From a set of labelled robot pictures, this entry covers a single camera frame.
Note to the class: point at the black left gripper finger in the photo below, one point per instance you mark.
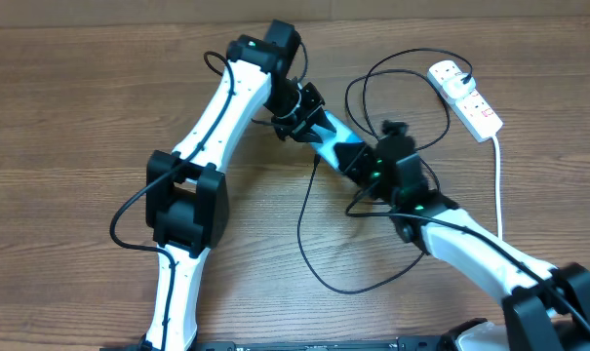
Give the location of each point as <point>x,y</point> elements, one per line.
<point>303,132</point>
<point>322,120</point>

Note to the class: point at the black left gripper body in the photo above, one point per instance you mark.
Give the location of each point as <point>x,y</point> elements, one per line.
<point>292,107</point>

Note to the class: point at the Galaxy smartphone blue screen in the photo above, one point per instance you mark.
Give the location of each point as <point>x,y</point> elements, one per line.
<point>342,134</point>

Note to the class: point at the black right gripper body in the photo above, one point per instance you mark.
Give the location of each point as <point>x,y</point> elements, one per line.
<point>363,173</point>

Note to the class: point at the white USB charger plug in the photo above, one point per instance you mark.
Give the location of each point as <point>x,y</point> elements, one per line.
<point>459,86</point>

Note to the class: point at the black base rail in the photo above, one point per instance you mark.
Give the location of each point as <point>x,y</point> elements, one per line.
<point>402,343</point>

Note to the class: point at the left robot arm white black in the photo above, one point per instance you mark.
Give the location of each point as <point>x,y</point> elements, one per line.
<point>186,199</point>

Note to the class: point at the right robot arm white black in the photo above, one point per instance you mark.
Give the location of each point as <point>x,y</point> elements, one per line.
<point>545,307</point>

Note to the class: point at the white power strip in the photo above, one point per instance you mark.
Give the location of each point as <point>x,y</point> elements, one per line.
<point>473,111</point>

